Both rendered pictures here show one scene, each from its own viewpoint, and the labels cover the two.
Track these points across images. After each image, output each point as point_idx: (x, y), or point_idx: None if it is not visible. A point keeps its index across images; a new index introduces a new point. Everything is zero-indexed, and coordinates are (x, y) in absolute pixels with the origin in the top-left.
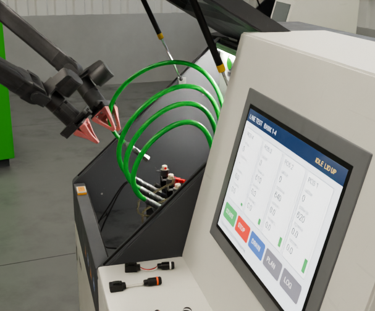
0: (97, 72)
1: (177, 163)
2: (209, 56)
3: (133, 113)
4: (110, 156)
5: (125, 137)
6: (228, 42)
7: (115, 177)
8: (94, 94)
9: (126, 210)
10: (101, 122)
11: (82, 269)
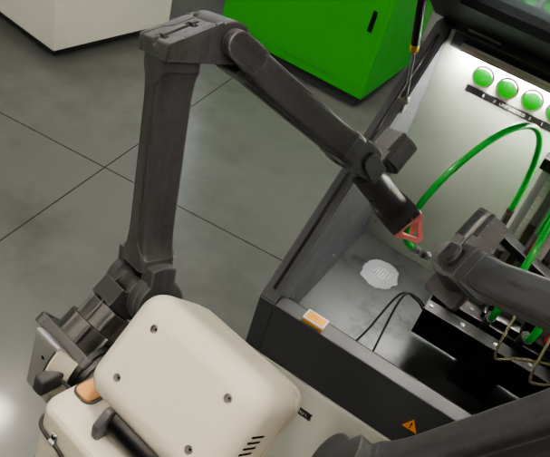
0: (403, 156)
1: (359, 212)
2: (435, 57)
3: (538, 246)
4: (316, 244)
5: (337, 209)
6: (487, 46)
7: (310, 267)
8: (397, 193)
9: (307, 299)
10: (406, 235)
11: (324, 422)
